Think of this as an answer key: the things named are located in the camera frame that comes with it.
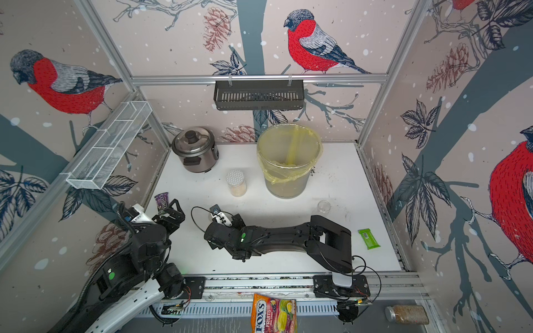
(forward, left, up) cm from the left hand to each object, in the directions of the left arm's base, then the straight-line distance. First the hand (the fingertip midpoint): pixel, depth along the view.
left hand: (175, 204), depth 69 cm
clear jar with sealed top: (+18, -17, -13) cm, 28 cm away
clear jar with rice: (+7, -55, -15) cm, 57 cm away
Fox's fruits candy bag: (-29, -34, -21) cm, 49 cm away
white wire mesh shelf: (+11, +29, +6) cm, 31 cm away
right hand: (-1, -13, -15) cm, 20 cm away
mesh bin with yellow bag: (+34, -40, -13) cm, 55 cm away
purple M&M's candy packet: (+13, +19, -23) cm, 32 cm away
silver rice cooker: (+32, +3, -7) cm, 33 cm away
